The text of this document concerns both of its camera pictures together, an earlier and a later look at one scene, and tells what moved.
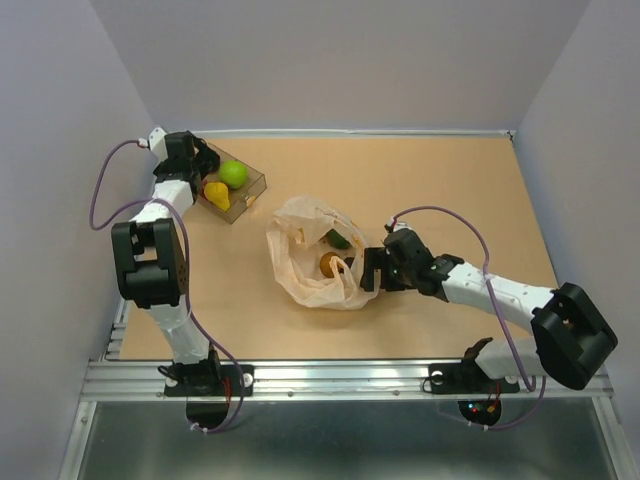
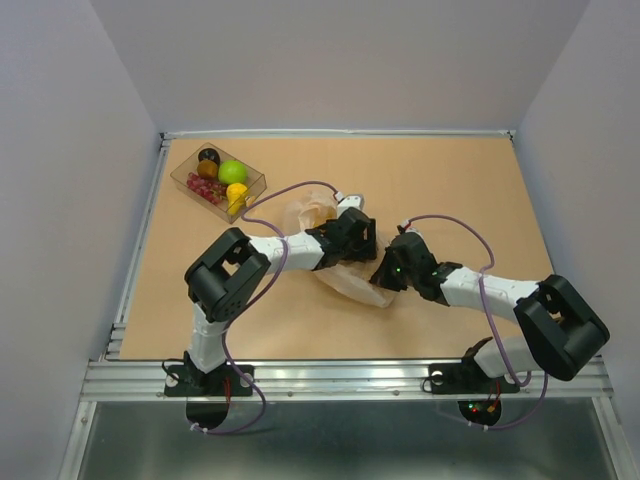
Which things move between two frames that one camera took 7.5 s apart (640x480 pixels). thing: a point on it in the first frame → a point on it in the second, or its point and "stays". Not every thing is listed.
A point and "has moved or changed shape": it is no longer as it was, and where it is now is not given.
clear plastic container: [242, 181] stays
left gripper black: [207, 158] → [365, 249]
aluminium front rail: [143, 380] stays
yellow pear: [217, 193] → [235, 194]
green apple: [233, 173] stays
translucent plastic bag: [316, 251] has moved or changed shape
